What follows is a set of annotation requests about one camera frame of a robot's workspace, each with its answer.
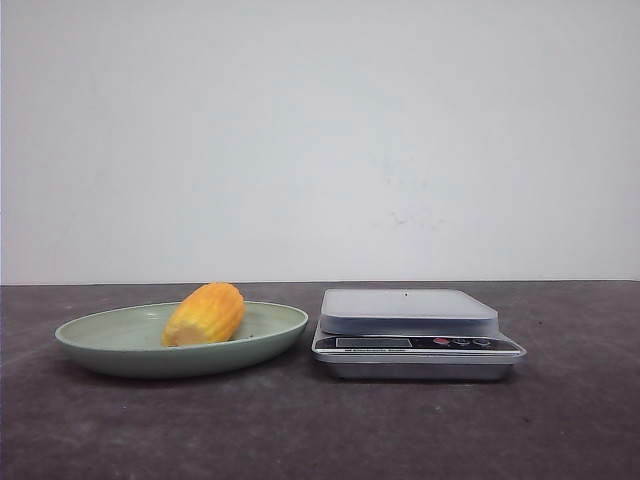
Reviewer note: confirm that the yellow corn cob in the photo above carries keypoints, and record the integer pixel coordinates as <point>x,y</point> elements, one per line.
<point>210,314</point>

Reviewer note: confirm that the silver digital kitchen scale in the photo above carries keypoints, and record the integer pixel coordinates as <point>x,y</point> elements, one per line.
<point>412,334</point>

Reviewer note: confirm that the green oval plate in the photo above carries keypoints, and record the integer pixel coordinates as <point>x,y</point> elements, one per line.
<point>126,342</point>

